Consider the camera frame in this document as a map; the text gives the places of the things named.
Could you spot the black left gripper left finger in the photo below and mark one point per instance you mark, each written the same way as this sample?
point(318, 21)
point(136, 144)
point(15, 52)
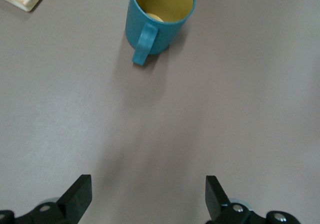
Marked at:
point(75, 199)

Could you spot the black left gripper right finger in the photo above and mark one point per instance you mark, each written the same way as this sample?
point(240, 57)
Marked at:
point(215, 199)

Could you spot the teal cup yellow inside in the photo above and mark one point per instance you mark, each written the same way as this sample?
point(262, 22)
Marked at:
point(170, 34)

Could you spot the brown table cover sheet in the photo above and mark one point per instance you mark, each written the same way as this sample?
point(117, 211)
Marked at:
point(160, 121)

